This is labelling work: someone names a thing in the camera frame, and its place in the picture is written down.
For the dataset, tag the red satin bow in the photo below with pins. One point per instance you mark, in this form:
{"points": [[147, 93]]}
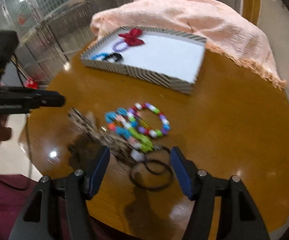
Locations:
{"points": [[132, 38]]}

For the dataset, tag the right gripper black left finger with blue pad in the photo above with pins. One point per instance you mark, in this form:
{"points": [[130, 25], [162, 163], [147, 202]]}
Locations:
{"points": [[40, 217]]}

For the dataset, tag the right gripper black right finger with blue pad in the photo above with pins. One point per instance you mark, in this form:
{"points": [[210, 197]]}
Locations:
{"points": [[239, 216]]}

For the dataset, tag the black scrunchie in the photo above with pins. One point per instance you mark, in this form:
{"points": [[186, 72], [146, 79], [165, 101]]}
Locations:
{"points": [[113, 57]]}

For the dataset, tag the striped white jewelry tray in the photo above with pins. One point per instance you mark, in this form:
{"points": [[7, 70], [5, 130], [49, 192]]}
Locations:
{"points": [[168, 58]]}

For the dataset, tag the pink textured fringed cloth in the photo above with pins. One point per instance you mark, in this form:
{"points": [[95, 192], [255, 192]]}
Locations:
{"points": [[226, 31]]}

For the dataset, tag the red bag on floor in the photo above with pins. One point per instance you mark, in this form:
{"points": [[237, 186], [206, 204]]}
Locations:
{"points": [[30, 83]]}

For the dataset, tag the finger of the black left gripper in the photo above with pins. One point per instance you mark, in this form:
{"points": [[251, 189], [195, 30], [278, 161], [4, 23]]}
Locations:
{"points": [[28, 98]]}

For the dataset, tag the leopard print bow scrunchie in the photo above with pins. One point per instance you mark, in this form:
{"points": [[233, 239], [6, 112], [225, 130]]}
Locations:
{"points": [[119, 146]]}

